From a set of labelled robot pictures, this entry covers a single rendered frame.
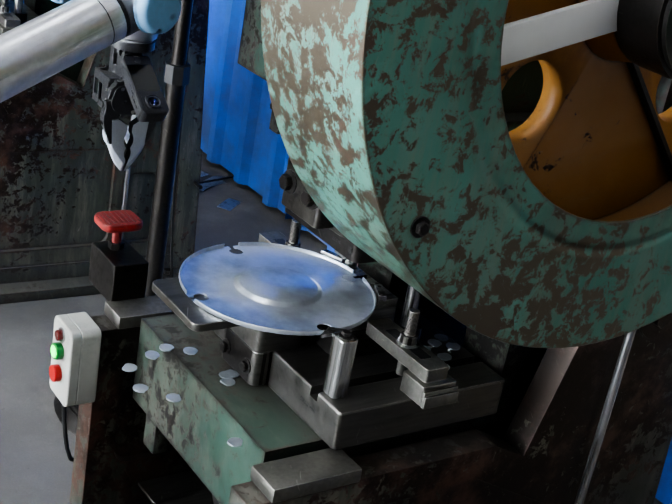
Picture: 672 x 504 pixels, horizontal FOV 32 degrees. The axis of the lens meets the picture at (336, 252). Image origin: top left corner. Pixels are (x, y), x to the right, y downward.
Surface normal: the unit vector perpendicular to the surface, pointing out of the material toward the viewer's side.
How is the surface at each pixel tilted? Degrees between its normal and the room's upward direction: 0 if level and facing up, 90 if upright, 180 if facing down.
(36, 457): 0
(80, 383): 90
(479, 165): 90
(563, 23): 90
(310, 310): 0
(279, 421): 0
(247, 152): 90
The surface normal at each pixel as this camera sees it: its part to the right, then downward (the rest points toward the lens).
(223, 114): -0.06, 0.39
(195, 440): -0.82, 0.09
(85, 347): 0.55, 0.42
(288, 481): 0.17, -0.90
